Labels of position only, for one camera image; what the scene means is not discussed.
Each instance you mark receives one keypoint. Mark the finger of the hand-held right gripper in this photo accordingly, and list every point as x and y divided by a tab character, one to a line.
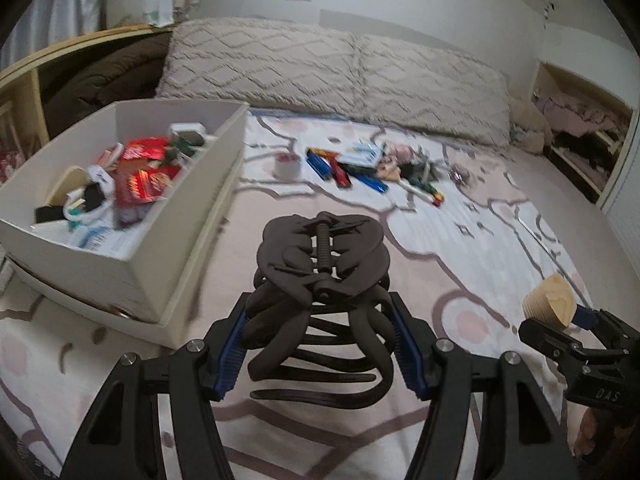
585	317
545	337

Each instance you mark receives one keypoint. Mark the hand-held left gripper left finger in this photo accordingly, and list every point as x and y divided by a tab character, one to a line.
231	360

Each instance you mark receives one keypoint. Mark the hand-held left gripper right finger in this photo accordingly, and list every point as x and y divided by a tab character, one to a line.
410	360

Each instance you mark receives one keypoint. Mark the brown hair claw clip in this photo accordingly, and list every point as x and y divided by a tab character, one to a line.
290	260

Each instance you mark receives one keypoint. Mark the white storage box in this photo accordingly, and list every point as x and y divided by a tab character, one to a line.
190	220

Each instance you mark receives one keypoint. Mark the person's right hand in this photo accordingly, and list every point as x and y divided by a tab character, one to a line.
587	432

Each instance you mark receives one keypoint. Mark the white open cabinet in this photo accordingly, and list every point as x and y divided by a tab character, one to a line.
620	175

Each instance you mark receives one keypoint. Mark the white pen red tip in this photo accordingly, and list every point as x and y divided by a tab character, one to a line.
422	195

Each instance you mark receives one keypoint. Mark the clear small trinket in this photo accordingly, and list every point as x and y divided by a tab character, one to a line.
459	174

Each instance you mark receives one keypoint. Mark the red cigarette box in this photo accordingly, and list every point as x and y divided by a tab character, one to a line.
152	184

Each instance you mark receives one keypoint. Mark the small doll figure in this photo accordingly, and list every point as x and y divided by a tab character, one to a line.
395	165

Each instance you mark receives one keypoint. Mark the beige plush toy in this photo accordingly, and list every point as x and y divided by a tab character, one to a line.
527	122

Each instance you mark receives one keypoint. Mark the pink clothes pile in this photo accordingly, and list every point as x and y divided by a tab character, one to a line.
580	112

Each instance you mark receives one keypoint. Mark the white blue packet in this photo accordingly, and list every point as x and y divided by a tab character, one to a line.
362	154

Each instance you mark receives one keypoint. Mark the green clothespin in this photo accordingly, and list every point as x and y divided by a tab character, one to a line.
177	155

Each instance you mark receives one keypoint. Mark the dark candy bar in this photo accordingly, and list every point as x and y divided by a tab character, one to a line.
320	152

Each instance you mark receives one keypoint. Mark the red glove packet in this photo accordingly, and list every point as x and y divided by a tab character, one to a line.
145	150

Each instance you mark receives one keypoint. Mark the white charger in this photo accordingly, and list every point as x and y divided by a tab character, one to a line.
187	130

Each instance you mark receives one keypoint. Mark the rounded wooden block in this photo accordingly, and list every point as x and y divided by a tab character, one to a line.
65	187

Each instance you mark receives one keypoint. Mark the beige textured pillow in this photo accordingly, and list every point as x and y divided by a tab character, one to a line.
260	65
430	90

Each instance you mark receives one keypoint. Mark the brown folded blanket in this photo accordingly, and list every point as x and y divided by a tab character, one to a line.
105	80

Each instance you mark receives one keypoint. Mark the wooden bedside shelf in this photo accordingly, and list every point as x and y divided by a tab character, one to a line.
30	105

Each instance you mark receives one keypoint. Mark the silver grey curtain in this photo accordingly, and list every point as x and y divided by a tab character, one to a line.
65	15

